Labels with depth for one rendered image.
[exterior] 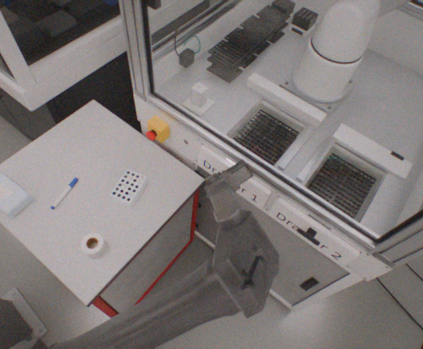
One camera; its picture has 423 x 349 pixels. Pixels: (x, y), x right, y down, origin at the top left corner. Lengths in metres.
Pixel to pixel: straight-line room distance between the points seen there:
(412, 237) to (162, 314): 0.68
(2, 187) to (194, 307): 1.00
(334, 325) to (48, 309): 1.49
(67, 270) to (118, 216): 0.23
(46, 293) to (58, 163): 0.86
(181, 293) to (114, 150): 0.97
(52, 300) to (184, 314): 1.58
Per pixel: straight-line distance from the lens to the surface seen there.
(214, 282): 0.38
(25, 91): 1.41
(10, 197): 1.27
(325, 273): 1.32
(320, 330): 1.96
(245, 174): 0.86
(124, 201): 1.15
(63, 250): 1.17
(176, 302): 0.41
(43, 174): 1.33
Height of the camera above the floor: 1.81
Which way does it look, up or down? 58 degrees down
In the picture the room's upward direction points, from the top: 10 degrees clockwise
